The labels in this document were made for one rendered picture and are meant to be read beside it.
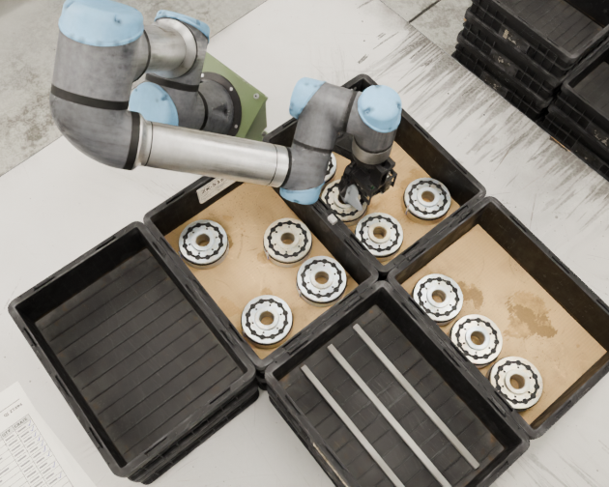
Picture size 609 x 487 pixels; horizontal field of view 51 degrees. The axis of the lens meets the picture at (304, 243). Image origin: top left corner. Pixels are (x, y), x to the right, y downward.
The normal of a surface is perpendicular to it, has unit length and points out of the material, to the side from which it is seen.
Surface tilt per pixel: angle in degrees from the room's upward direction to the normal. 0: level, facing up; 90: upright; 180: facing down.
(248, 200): 0
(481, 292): 0
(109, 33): 52
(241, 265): 0
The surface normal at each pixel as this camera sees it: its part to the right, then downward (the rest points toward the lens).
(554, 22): 0.02, -0.41
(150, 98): -0.47, 0.29
